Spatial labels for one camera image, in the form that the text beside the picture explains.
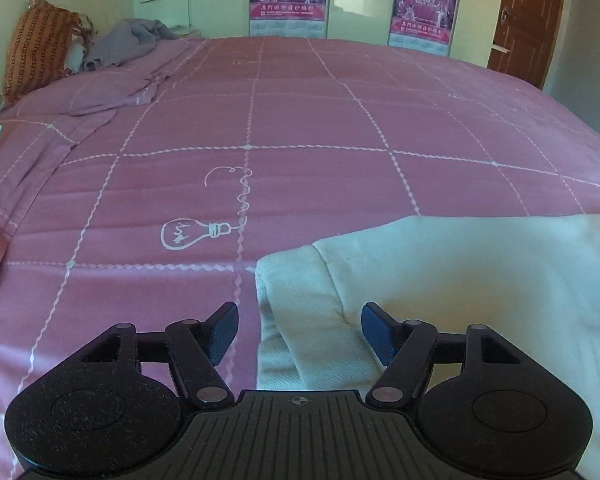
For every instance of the white pants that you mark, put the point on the white pants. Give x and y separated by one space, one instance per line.
535 280

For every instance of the grey crumpled garment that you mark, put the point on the grey crumpled garment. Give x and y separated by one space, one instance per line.
128 40

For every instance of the pink pillow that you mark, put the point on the pink pillow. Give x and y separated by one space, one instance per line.
112 89

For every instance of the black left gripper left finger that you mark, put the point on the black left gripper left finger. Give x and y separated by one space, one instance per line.
191 349

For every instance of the brown wooden door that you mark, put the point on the brown wooden door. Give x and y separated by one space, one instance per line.
524 39

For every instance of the right purple poster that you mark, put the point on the right purple poster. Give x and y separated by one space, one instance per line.
422 25

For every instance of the pink checked bed cover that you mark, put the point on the pink checked bed cover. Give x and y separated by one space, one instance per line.
154 213

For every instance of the orange patterned pillow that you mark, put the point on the orange patterned pillow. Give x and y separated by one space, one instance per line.
48 43

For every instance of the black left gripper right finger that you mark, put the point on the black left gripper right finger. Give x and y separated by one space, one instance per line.
409 351

